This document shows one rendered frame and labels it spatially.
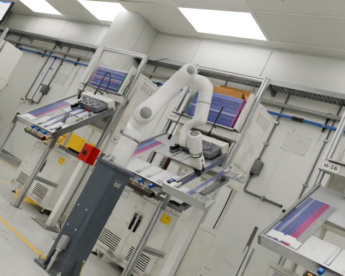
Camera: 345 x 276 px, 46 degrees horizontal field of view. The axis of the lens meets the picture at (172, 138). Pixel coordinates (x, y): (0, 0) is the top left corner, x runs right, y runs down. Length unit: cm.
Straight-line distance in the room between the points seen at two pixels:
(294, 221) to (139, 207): 128
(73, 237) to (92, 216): 16
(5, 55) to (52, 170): 331
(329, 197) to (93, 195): 147
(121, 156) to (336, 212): 133
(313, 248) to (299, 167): 232
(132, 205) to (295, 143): 216
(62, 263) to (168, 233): 89
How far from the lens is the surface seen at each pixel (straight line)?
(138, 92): 434
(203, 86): 260
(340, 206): 270
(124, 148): 244
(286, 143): 472
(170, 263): 268
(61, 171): 403
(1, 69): 709
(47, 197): 406
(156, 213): 275
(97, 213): 243
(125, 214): 331
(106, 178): 240
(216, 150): 315
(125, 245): 324
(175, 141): 347
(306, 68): 512
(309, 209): 260
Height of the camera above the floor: 66
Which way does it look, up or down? 8 degrees up
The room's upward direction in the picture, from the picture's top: 27 degrees clockwise
